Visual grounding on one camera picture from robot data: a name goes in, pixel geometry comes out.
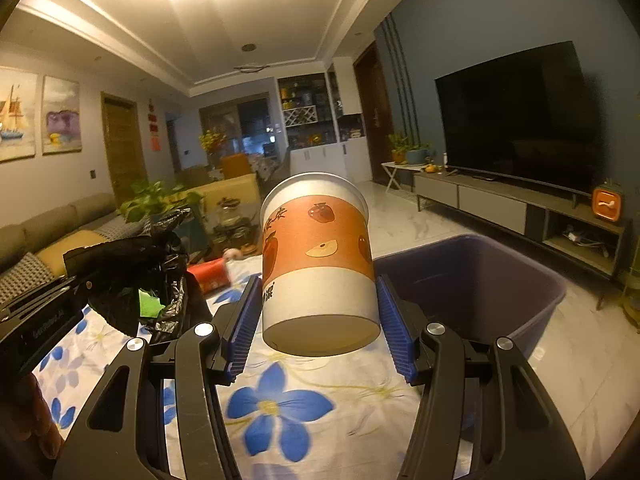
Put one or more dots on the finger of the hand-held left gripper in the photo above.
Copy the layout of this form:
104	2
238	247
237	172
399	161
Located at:
77	262

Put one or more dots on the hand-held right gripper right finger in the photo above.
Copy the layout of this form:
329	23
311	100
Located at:
395	332

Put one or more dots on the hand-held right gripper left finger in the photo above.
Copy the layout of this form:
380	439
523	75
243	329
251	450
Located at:
242	332

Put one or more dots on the red cylindrical can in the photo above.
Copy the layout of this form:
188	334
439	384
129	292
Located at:
212	276

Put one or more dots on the black plastic bag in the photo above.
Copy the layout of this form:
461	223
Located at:
150	265

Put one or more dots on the purple plastic bin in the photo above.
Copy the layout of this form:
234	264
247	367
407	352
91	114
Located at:
470	280

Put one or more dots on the orange and white paper cup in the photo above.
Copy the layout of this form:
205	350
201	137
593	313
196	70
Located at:
320	270

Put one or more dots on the yellow cushion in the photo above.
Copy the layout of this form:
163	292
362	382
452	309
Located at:
75	251

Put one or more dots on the grey sofa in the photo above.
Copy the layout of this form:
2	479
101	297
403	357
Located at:
40	232

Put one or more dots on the black and white patterned cushion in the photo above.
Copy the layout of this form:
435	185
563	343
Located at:
22	276

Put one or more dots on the houndstooth cushion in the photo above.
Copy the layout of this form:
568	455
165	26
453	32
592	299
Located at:
120	227

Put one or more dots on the small toy figure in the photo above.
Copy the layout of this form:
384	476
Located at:
231	254

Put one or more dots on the blue floral tablecloth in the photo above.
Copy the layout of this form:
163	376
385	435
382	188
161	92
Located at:
280	405

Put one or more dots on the green wrapper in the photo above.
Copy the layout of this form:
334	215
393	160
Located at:
150	304

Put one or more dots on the green potted plant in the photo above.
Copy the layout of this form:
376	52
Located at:
155	202

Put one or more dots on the glass jars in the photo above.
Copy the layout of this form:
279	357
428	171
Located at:
230	217

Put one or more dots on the light wooden door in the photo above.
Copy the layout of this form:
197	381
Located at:
122	152

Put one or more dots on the purple abstract painting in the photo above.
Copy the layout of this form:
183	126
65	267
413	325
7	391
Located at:
61	115

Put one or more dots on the sailboat painting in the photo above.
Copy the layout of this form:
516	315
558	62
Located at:
15	115

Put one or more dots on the grey television cabinet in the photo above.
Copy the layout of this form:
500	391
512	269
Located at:
500	205

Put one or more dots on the dining chair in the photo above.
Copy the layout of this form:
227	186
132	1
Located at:
235	165

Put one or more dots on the white side table with plants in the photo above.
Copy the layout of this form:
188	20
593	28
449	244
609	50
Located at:
405	157

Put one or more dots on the yellow flower bouquet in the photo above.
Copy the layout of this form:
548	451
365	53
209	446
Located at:
212	141

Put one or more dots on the white display cabinet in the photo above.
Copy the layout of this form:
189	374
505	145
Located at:
320	125

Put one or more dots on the dark brown door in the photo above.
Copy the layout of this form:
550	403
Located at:
372	105

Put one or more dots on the orange desk clock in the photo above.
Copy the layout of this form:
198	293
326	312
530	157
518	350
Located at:
607	205

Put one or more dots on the black television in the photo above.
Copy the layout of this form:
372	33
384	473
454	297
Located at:
520	115

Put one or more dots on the ceiling lamp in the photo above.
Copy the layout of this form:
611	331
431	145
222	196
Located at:
250	66

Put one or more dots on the red wall decorations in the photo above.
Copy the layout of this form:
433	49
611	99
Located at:
154	130

